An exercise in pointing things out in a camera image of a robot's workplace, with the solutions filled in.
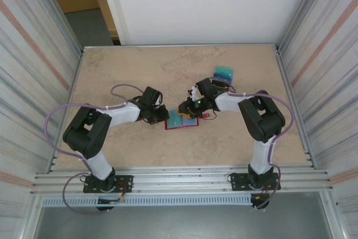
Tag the blue credit card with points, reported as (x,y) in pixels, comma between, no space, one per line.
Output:
(222,77)

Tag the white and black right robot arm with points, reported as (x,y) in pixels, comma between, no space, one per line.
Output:
(229,102)

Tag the corrugated metal side panel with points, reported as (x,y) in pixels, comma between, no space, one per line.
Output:
(28,82)
(330,82)

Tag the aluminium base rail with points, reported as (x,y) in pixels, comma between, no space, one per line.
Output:
(179,178)

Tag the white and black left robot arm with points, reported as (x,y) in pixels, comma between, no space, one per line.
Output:
(123,114)

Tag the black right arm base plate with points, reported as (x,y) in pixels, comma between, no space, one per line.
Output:
(237,179)

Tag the red card holder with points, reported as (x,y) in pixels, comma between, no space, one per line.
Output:
(190,122)

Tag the white door frame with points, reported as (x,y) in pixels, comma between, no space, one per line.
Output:
(114,6)

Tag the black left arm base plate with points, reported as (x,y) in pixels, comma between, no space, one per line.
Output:
(127,179)

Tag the teal card box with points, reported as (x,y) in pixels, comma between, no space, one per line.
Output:
(225,70)

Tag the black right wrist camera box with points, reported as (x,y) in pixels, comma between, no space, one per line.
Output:
(205,86)

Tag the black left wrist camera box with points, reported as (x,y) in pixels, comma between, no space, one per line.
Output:
(151,94)

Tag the teal credit card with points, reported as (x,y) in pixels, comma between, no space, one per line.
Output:
(174,118)

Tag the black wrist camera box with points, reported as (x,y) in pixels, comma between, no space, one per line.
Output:
(151,94)
(205,86)

